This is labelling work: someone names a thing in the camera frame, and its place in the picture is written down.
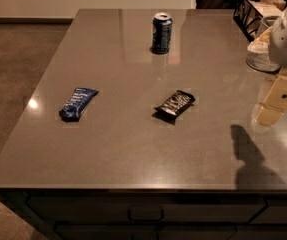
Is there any blue pepsi can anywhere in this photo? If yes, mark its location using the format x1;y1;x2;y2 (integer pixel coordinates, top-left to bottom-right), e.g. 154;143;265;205
151;12;173;54

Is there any black snack bag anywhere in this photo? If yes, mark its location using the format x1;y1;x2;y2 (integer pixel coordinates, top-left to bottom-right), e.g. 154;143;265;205
155;90;195;119

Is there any blue snack wrapper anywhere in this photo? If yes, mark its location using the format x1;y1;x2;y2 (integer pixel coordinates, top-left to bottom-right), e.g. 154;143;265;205
59;87;99;121

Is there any dark cabinet with drawers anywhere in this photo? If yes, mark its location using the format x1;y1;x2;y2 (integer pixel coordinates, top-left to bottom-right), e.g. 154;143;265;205
0;188;287;240

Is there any black drawer handle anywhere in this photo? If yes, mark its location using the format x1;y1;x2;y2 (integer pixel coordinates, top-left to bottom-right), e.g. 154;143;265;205
128;206;164;222

